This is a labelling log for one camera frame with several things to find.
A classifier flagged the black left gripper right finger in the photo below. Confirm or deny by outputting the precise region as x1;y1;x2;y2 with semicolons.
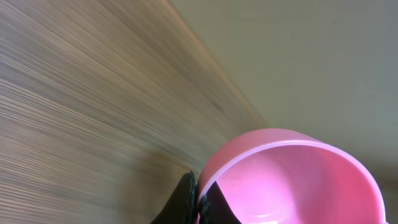
198;182;241;224

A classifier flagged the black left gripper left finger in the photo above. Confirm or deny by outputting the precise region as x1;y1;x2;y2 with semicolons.
150;171;197;224

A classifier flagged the pink scoop blue handle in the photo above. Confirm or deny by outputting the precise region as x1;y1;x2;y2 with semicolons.
197;128;386;223

